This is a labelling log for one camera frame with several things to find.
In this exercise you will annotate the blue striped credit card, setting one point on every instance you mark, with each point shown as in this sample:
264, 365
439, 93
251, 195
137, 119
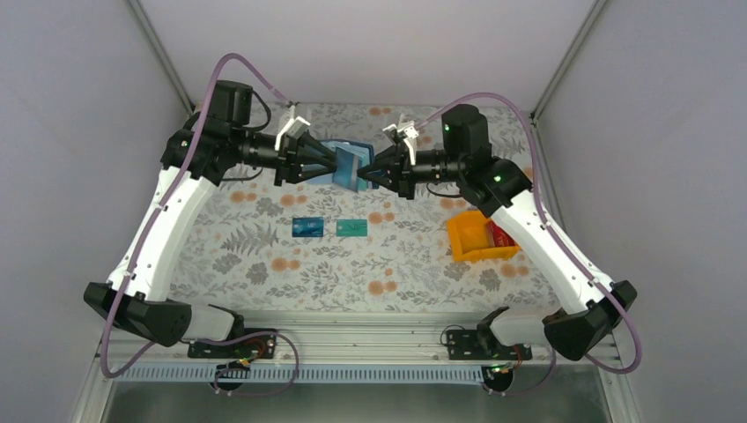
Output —
346, 175

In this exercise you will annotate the blue leather card holder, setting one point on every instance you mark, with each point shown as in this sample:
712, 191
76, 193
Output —
364, 150

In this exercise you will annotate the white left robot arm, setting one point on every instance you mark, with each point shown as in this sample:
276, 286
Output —
135, 295

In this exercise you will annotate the teal credit card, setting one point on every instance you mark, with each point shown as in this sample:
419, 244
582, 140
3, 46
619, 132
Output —
352, 228

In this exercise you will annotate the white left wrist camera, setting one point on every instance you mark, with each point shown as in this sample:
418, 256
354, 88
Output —
290, 124

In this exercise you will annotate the yellow plastic bin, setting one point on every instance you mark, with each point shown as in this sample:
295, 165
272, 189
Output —
470, 240

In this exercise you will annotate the dark blue credit card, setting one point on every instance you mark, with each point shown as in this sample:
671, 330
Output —
308, 227

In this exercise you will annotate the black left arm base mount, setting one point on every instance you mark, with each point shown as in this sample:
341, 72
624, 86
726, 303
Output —
261, 347

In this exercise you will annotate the floral table cloth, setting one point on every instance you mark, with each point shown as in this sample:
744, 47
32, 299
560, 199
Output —
240, 253

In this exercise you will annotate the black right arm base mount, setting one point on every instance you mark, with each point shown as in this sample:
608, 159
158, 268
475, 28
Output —
479, 344

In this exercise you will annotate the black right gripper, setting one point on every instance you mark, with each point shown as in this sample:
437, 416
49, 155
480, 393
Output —
395, 159

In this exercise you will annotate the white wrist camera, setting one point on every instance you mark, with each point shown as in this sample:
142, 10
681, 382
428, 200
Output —
404, 136
290, 124

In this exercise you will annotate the aluminium rail base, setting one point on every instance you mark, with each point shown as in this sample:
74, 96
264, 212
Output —
343, 347

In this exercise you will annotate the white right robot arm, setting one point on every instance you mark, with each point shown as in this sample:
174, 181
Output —
591, 304

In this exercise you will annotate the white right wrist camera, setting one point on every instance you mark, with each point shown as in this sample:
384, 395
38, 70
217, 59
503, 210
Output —
404, 136

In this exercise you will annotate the red item in bin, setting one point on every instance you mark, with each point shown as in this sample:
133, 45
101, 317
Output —
499, 238

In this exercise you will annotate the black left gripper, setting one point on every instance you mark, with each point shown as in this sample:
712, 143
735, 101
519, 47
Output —
292, 154

